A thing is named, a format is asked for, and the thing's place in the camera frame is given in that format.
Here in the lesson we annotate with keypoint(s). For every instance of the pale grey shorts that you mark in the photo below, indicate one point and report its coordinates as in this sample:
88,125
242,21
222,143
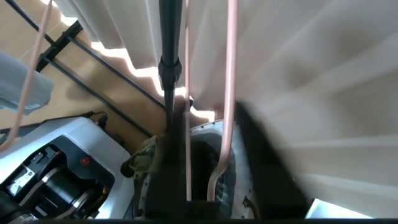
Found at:
12,90

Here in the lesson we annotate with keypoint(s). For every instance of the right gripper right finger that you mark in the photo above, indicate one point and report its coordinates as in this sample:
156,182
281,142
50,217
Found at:
273,186

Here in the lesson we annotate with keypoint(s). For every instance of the black clothes rack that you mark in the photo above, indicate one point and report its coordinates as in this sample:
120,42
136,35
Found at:
170,31

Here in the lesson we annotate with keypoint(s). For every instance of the green garment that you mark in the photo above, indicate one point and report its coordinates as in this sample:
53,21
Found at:
149,155

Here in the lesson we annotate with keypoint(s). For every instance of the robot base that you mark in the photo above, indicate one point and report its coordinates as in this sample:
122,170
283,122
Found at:
87,140

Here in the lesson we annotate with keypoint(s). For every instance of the white laundry basket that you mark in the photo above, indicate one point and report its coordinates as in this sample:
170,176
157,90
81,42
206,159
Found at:
239,180

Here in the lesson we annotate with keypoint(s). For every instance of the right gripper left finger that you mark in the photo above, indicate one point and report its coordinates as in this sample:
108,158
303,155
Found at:
168,186

